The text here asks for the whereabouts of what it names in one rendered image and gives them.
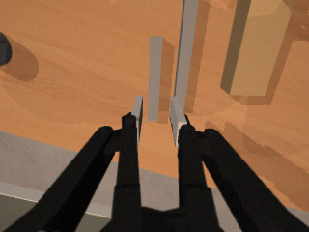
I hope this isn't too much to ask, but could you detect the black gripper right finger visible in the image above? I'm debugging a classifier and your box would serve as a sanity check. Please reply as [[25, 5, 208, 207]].
[[169, 97, 309, 232]]

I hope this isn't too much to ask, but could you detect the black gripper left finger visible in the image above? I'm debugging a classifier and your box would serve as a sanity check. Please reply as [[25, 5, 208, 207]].
[[3, 96, 143, 232]]

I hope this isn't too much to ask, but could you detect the grey cylinder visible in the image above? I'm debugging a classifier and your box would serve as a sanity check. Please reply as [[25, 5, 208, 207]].
[[0, 32, 13, 66]]

